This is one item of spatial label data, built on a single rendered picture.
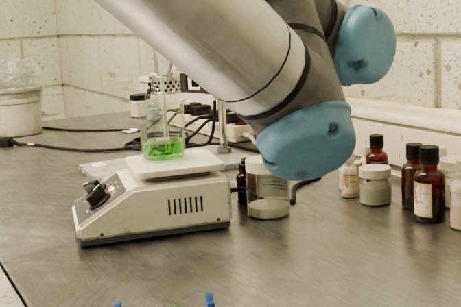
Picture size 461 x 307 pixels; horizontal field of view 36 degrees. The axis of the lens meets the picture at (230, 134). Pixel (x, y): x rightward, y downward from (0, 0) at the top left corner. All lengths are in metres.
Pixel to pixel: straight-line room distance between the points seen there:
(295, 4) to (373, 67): 0.12
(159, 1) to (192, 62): 0.06
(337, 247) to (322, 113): 0.36
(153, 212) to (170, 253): 0.07
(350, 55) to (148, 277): 0.33
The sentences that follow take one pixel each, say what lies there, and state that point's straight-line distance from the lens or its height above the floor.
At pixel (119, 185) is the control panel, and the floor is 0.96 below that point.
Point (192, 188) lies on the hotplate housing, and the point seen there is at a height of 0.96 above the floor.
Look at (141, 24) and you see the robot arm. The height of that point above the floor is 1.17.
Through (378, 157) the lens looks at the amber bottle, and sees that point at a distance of 1.08.
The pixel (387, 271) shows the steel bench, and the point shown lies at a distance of 0.78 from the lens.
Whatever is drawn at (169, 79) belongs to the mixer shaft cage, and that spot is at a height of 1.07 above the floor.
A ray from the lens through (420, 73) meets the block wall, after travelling 1.18.
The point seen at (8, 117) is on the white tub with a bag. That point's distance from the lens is 1.86.
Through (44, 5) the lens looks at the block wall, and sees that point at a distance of 3.32.
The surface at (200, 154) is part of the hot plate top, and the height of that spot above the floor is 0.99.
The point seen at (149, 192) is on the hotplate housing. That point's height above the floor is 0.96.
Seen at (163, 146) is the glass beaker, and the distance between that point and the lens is 0.93.
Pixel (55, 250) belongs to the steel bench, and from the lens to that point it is 0.91.
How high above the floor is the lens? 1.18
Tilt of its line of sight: 10 degrees down
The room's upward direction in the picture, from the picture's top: 3 degrees counter-clockwise
